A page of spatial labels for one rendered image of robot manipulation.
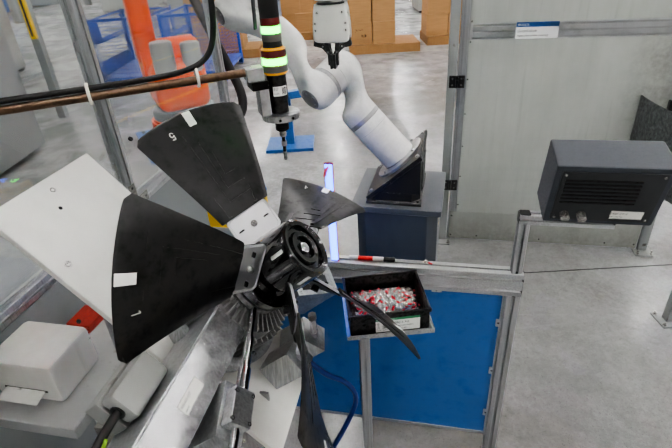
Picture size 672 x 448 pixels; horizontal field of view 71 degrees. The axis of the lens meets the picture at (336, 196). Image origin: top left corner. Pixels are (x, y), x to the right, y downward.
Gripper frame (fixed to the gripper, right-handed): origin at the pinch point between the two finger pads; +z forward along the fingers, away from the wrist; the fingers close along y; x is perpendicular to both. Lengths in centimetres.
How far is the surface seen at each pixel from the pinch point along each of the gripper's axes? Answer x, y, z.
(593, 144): 14, -67, 18
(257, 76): 54, 2, -9
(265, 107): 54, 2, -4
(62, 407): 75, 50, 57
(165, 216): 78, 10, 4
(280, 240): 64, -1, 18
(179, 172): 57, 19, 8
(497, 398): 15, -53, 111
